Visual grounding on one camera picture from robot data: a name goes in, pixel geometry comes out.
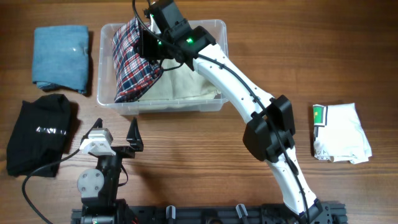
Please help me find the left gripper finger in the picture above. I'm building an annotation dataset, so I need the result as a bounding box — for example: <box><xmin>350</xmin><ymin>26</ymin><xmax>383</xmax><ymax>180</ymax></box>
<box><xmin>82</xmin><ymin>118</ymin><xmax>103</xmax><ymax>140</ymax></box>
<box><xmin>126</xmin><ymin>117</ymin><xmax>143</xmax><ymax>147</ymax></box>

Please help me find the plaid shirt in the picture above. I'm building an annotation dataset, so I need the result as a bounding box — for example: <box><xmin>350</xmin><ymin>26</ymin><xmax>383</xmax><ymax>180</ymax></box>
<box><xmin>111</xmin><ymin>18</ymin><xmax>162</xmax><ymax>103</ymax></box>

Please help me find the cream cloth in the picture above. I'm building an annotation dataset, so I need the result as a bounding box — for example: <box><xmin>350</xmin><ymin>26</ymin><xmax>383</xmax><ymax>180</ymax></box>
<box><xmin>139</xmin><ymin>65</ymin><xmax>221</xmax><ymax>101</ymax></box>

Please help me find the black garment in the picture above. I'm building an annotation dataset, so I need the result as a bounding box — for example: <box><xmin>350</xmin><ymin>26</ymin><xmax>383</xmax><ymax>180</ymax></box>
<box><xmin>6</xmin><ymin>94</ymin><xmax>71</xmax><ymax>176</ymax></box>

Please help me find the white t-shirt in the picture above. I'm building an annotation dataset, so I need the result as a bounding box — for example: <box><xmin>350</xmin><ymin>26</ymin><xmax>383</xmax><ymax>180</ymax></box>
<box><xmin>313</xmin><ymin>103</ymin><xmax>373</xmax><ymax>164</ymax></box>

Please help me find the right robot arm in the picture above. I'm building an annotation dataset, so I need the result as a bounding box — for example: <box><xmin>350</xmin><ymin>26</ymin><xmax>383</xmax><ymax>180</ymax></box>
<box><xmin>139</xmin><ymin>1</ymin><xmax>323</xmax><ymax>223</ymax></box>

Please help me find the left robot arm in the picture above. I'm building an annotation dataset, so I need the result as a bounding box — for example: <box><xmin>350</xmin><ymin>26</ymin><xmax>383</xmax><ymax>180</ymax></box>
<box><xmin>71</xmin><ymin>118</ymin><xmax>144</xmax><ymax>224</ymax></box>

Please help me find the clear plastic storage container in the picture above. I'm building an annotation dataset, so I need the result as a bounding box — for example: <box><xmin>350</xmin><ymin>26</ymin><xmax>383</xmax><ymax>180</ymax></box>
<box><xmin>97</xmin><ymin>23</ymin><xmax>228</xmax><ymax>116</ymax></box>

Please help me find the folded blue denim cloth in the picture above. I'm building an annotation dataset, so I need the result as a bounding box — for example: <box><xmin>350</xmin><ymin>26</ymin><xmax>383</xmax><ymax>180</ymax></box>
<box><xmin>32</xmin><ymin>25</ymin><xmax>90</xmax><ymax>95</ymax></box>

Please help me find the left black cable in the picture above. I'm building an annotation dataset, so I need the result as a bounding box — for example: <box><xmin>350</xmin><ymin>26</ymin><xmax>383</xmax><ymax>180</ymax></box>
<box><xmin>21</xmin><ymin>148</ymin><xmax>81</xmax><ymax>224</ymax></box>

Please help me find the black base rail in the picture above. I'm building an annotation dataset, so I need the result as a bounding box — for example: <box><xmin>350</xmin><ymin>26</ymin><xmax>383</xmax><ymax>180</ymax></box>
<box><xmin>70</xmin><ymin>202</ymin><xmax>348</xmax><ymax>224</ymax></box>

